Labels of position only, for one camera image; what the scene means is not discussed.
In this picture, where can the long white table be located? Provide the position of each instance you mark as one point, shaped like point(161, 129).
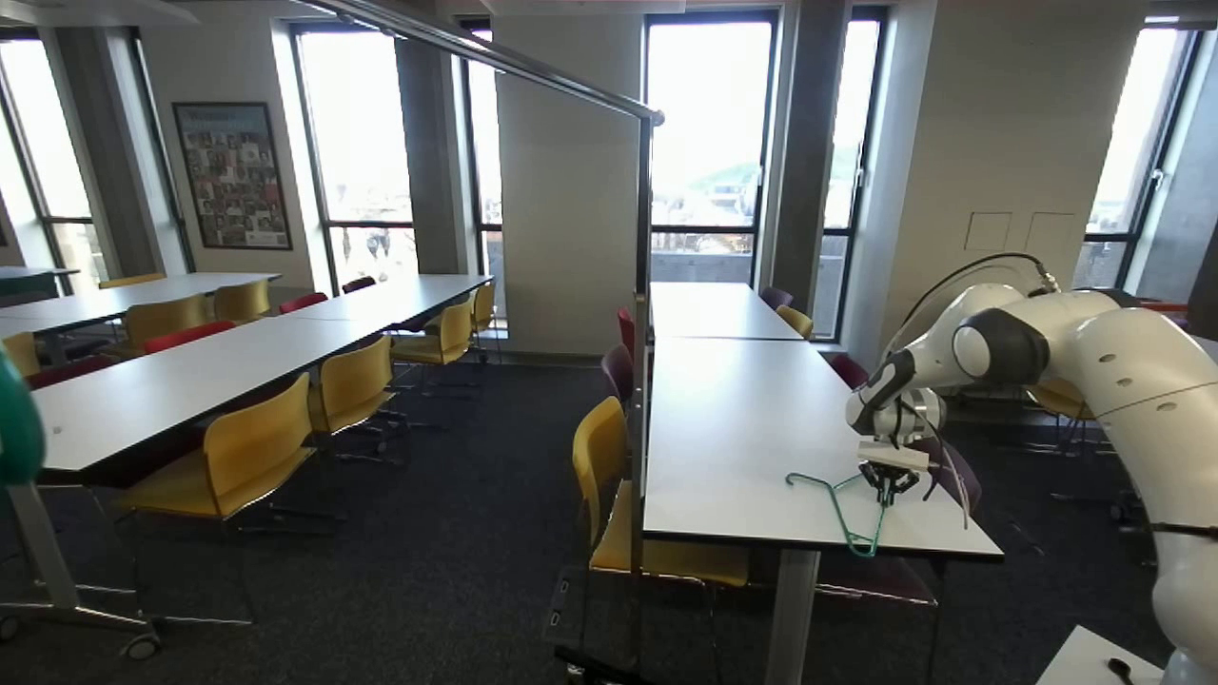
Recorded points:
point(228, 362)

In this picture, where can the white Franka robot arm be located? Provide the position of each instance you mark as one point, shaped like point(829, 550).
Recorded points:
point(1144, 382)

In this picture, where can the grey rack post with base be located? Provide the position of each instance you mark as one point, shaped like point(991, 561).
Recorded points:
point(39, 546)

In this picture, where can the bunch of green hangers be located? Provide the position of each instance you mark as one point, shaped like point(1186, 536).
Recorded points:
point(15, 424)

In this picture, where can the slim grey rack post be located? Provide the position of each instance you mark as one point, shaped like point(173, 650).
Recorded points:
point(643, 202)

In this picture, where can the maroon chair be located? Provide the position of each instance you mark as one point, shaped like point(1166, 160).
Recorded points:
point(843, 368)

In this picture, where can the yellow chair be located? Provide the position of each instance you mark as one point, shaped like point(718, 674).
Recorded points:
point(597, 458)
point(483, 307)
point(163, 320)
point(239, 302)
point(795, 320)
point(1059, 400)
point(248, 449)
point(448, 334)
point(352, 382)

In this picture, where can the white work table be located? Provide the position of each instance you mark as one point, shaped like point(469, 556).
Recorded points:
point(734, 432)

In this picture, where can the white base board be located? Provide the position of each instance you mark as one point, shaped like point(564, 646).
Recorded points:
point(1079, 660)

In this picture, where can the framed colourful wall picture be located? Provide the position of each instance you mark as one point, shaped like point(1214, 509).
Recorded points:
point(232, 178)

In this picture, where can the red chair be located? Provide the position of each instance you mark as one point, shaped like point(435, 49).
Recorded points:
point(191, 338)
point(302, 302)
point(628, 330)

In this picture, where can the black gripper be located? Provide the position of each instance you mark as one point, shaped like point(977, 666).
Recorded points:
point(895, 474)

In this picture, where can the small black object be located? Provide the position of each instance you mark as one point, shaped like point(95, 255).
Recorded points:
point(1119, 666)

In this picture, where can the silver clothes rack rod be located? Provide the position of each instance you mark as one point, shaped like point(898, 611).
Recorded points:
point(533, 71)

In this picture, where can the purple chair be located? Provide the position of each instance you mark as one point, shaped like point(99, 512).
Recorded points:
point(618, 376)
point(774, 297)
point(958, 479)

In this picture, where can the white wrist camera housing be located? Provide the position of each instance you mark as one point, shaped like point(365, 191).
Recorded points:
point(898, 449)

